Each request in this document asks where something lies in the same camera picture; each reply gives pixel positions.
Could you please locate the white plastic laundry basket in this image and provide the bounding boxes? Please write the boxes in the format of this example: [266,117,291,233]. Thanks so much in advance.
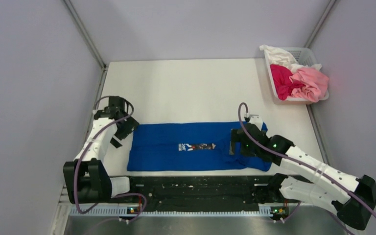
[259,45,329,104]

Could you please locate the light pink t-shirt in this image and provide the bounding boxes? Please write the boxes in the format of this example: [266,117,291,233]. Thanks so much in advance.
[290,68,329,102]

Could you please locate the aluminium frame rail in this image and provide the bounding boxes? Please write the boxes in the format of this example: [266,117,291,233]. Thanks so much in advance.
[58,183,353,218]

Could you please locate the magenta t-shirt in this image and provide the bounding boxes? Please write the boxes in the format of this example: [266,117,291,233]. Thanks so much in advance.
[270,64,305,100]

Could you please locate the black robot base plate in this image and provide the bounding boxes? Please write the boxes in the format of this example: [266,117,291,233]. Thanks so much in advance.
[103,175,306,213]

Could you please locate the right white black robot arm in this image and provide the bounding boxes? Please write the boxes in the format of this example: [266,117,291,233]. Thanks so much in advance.
[230,123,376,230]

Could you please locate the white t-shirt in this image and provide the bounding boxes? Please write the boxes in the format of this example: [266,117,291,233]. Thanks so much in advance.
[259,45,322,73]

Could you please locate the blue panda print t-shirt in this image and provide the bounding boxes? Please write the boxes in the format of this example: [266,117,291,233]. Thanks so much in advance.
[127,122,271,172]

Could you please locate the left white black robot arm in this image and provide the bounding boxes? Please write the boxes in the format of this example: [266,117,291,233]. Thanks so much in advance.
[63,117,139,204]

